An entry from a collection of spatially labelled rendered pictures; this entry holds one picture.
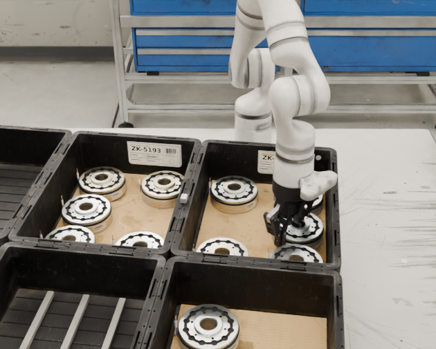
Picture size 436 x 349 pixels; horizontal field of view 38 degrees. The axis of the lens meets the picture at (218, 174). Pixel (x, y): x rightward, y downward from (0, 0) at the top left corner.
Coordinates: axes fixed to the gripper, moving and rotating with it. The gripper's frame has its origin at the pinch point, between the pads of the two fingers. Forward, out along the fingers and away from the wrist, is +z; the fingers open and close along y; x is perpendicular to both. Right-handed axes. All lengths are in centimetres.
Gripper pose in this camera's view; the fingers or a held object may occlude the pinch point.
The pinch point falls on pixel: (288, 235)
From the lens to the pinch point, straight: 129.5
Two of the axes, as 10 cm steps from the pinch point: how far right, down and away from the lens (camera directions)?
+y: -7.0, 4.0, -5.9
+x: 7.1, 3.9, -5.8
